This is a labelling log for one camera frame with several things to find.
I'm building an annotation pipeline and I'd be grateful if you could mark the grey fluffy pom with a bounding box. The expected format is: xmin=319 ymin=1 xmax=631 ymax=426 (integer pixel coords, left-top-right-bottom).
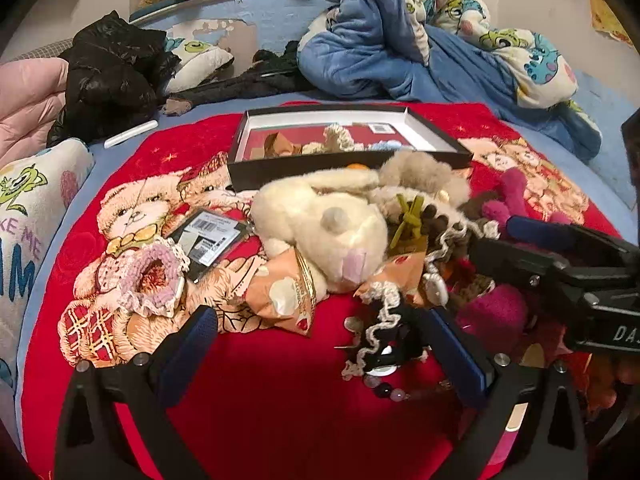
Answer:
xmin=377 ymin=150 xmax=473 ymax=211

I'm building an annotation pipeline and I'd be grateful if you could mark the blue monster print quilt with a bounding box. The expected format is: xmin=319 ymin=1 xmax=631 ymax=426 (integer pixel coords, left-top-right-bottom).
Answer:
xmin=296 ymin=0 xmax=603 ymax=161

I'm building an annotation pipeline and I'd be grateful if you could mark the pink knitted scrunchie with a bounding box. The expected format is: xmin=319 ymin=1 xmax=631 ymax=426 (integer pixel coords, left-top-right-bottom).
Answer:
xmin=117 ymin=237 xmax=192 ymax=318

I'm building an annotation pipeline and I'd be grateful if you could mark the black garment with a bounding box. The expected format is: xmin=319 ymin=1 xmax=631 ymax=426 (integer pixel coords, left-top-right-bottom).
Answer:
xmin=162 ymin=40 xmax=321 ymax=116

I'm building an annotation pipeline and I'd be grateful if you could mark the grey mesh cushion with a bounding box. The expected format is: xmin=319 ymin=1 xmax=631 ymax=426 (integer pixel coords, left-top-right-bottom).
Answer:
xmin=7 ymin=37 xmax=76 ymax=63

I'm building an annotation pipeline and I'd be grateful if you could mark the red bear print blanket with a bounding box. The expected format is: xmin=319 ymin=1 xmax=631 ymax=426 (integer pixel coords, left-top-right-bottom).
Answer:
xmin=15 ymin=100 xmax=626 ymax=480

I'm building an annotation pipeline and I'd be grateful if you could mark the black card packet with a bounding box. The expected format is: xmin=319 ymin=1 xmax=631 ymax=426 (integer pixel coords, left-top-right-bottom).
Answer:
xmin=165 ymin=206 xmax=251 ymax=283

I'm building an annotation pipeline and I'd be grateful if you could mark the crystal bead bracelet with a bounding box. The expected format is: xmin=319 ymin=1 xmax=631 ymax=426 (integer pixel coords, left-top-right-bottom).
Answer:
xmin=362 ymin=365 xmax=451 ymax=403

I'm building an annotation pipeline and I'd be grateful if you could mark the pink quilt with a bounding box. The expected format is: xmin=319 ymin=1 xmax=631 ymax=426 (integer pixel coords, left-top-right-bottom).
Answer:
xmin=0 ymin=57 xmax=71 ymax=171

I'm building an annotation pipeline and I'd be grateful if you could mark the black shallow box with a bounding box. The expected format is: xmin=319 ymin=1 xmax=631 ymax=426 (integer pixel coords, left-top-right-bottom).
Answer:
xmin=227 ymin=104 xmax=474 ymax=193

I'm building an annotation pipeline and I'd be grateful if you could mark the white stick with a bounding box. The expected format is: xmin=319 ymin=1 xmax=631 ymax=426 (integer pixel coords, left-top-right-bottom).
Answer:
xmin=103 ymin=120 xmax=160 ymax=149

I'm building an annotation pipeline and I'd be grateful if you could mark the white lettered monster pillow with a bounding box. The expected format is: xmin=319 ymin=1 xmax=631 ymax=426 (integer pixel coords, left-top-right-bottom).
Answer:
xmin=0 ymin=137 xmax=96 ymax=386

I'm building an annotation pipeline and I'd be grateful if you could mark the black scrunchie with white trim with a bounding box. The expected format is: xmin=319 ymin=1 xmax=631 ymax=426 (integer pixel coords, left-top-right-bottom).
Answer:
xmin=341 ymin=280 xmax=431 ymax=381

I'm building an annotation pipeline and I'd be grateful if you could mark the orange satin hair bow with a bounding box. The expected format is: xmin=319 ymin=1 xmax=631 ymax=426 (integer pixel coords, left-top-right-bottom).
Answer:
xmin=245 ymin=247 xmax=436 ymax=338

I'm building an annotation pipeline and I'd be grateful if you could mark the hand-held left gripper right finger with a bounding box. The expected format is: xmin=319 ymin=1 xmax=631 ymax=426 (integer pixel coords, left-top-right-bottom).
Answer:
xmin=425 ymin=305 xmax=591 ymax=480

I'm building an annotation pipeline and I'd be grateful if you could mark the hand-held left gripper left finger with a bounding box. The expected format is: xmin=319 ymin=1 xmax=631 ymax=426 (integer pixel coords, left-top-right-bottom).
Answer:
xmin=54 ymin=305 xmax=221 ymax=480

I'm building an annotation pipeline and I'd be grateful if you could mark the black puffer jacket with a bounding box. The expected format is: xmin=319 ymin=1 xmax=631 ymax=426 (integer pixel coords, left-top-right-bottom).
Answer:
xmin=47 ymin=10 xmax=181 ymax=146

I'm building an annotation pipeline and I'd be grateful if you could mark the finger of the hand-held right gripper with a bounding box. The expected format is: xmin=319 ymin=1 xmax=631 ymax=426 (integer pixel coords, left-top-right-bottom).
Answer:
xmin=469 ymin=236 xmax=587 ymax=307
xmin=504 ymin=214 xmax=640 ymax=272

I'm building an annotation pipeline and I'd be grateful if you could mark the blue headboard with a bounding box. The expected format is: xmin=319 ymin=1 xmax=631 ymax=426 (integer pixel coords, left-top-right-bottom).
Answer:
xmin=129 ymin=0 xmax=341 ymax=81

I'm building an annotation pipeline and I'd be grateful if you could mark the small orange hair accessory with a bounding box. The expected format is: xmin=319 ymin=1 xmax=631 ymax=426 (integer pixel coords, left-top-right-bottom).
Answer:
xmin=262 ymin=131 xmax=303 ymax=157

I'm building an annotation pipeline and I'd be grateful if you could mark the magenta plush toy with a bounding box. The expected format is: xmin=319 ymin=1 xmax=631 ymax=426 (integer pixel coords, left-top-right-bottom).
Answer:
xmin=452 ymin=167 xmax=576 ymax=466

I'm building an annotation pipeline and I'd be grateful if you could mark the small monster print pillow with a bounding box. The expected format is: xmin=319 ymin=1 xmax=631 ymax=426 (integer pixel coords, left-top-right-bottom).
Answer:
xmin=162 ymin=35 xmax=235 ymax=95

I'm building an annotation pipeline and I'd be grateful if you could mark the cream plush toy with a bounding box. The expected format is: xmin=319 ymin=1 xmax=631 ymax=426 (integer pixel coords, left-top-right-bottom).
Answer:
xmin=250 ymin=167 xmax=391 ymax=293

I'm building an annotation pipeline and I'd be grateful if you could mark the brown ruffled scrunchie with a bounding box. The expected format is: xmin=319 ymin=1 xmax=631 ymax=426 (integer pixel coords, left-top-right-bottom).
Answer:
xmin=380 ymin=192 xmax=501 ymax=271

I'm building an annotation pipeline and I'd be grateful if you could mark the yellow wall poster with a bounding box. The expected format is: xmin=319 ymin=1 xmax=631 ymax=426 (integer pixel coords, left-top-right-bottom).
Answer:
xmin=587 ymin=0 xmax=633 ymax=48

